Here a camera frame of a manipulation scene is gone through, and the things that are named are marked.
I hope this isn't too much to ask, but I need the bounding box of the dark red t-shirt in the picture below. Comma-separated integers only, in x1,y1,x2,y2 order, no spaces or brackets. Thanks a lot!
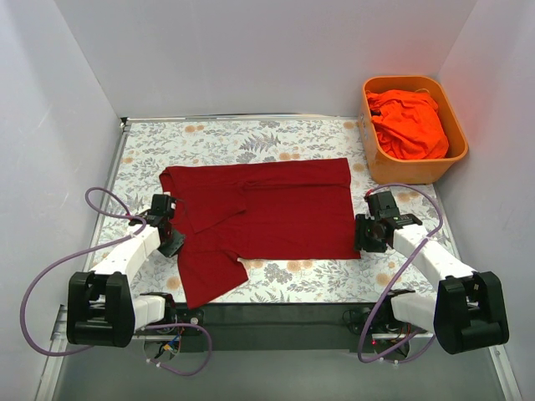
160,158,360,308

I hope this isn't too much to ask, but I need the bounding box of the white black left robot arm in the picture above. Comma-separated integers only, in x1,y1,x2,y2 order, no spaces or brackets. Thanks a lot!
67,216,185,348

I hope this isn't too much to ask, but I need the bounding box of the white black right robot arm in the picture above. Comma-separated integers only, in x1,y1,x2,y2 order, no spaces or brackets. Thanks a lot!
354,214,510,354

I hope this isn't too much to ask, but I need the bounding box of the orange plastic basket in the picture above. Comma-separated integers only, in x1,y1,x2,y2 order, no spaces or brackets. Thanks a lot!
358,75,469,185

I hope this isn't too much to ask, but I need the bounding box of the bright orange t-shirt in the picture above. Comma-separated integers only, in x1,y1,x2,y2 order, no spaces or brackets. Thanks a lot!
366,89,449,160

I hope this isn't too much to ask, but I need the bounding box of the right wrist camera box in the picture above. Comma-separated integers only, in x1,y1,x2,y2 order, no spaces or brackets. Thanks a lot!
365,190,400,221

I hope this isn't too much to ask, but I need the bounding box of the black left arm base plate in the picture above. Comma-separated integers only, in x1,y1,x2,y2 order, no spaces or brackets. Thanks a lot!
168,309,204,336

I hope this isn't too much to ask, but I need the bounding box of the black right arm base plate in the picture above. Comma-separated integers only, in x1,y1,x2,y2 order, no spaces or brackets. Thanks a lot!
344,307,431,339

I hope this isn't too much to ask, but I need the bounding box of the aluminium front frame rail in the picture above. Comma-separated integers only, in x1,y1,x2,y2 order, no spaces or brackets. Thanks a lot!
49,303,502,348

